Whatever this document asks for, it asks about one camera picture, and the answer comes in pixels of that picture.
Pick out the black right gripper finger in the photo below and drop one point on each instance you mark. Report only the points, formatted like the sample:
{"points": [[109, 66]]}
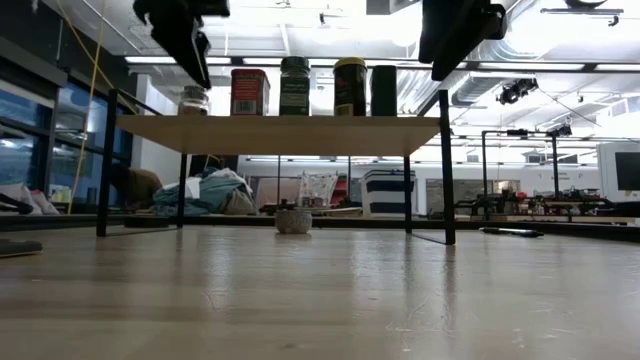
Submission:
{"points": [[495, 21], [450, 35]]}

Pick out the cork-lidded saffron glass jar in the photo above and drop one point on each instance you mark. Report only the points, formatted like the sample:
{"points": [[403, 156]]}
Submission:
{"points": [[194, 102]]}

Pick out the red spice tin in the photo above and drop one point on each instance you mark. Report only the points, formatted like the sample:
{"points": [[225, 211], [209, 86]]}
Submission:
{"points": [[250, 92]]}

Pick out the green spice tin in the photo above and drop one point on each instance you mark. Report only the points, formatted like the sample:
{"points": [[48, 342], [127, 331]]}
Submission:
{"points": [[384, 92]]}

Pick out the green-lidded oregano glass jar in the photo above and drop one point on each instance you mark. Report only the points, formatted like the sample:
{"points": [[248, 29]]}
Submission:
{"points": [[295, 90]]}

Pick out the yellow-lidded black spice canister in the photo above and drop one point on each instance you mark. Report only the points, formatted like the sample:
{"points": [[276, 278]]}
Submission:
{"points": [[350, 87]]}

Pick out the black-framed wooden shelf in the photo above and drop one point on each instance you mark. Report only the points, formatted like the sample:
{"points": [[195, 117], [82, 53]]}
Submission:
{"points": [[300, 135]]}

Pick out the long ceiling light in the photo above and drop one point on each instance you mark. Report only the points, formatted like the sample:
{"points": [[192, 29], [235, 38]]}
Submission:
{"points": [[145, 59]]}

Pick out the grey ceiling box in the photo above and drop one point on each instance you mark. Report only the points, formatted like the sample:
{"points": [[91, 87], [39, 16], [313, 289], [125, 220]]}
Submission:
{"points": [[390, 6]]}

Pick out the black ceiling track light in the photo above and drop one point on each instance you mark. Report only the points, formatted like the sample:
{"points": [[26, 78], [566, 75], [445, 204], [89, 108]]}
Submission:
{"points": [[515, 91]]}

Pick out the black ceiling fixture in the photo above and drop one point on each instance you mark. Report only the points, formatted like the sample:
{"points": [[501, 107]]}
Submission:
{"points": [[614, 21]]}

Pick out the dark computer monitor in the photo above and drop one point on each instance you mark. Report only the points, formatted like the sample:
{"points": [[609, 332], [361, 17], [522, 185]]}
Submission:
{"points": [[230, 162]]}

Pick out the person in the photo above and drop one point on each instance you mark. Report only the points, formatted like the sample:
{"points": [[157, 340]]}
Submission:
{"points": [[142, 185]]}

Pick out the teal and white cloth pile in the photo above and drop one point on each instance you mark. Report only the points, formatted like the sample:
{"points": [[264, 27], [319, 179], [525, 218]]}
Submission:
{"points": [[220, 195]]}

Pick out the white navy striped bin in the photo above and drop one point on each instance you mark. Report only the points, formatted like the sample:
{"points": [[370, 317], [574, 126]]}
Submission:
{"points": [[387, 192]]}

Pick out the distant black robot workstation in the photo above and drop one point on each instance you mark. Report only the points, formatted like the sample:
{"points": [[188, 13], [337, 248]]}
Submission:
{"points": [[492, 205]]}

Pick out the white patterned bag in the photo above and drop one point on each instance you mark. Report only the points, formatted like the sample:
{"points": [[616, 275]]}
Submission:
{"points": [[320, 187]]}

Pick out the white cabinet with screen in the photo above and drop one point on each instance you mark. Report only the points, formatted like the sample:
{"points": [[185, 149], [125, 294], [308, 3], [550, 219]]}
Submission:
{"points": [[607, 175]]}

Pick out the small speckled ceramic bowl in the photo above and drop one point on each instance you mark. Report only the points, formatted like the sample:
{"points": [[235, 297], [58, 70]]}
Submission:
{"points": [[293, 222]]}

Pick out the black pen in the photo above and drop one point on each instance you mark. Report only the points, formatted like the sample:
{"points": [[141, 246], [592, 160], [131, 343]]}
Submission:
{"points": [[510, 232]]}

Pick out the white pink clutter pile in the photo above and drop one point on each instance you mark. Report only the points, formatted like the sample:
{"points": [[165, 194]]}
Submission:
{"points": [[25, 200]]}

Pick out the dark flat pad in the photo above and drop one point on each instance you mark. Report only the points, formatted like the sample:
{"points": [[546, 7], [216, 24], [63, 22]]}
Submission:
{"points": [[20, 247]]}

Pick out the black metal stand frame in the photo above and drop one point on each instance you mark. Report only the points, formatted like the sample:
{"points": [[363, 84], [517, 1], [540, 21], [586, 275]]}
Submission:
{"points": [[484, 175]]}

